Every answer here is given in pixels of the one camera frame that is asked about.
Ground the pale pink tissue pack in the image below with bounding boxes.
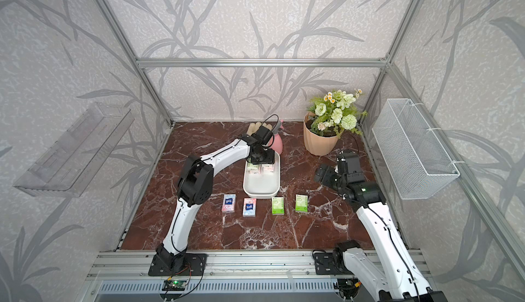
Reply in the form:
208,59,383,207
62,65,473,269
261,164,275,174

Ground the white plastic storage box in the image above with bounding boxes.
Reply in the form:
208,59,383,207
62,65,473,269
243,152,281,199

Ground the green tissue pack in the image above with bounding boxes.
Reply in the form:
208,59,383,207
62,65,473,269
295,194,308,213
246,162,262,174
272,197,284,215

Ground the pink blue tissue pack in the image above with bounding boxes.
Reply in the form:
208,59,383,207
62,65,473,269
243,198,257,217
221,194,237,213

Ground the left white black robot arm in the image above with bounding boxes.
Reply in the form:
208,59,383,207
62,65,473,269
156,128,275,266

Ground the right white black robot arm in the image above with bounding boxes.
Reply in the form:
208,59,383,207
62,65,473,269
314,164,447,301

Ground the beige rubber glove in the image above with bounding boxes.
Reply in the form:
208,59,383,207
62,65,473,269
246,121,272,136

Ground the pink spray bottle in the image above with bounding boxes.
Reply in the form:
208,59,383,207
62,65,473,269
271,120,283,154

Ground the terracotta pot with flowers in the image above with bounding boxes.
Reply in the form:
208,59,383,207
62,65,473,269
304,89,367,156

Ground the left green circuit board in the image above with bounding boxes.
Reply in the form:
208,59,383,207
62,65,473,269
162,279,187,292

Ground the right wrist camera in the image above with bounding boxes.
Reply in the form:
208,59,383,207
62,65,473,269
336,150,365,182

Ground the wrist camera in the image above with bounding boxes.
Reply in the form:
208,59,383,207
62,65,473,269
336,150,365,182
252,126,273,146

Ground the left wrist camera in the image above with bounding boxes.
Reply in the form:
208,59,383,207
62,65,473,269
252,126,273,146

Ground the white wire mesh basket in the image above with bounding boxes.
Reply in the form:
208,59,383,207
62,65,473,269
372,98,460,200

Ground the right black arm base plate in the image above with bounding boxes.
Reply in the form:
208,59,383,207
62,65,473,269
312,249,352,275

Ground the right circuit board with wires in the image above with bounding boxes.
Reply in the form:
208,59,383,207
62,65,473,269
334,278,362,298

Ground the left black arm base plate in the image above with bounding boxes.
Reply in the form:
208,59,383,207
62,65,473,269
148,254,208,277

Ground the clear acrylic wall shelf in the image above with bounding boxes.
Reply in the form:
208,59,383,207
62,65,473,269
14,102,135,198

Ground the aluminium front rail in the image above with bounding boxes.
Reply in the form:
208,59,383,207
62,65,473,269
87,249,320,281

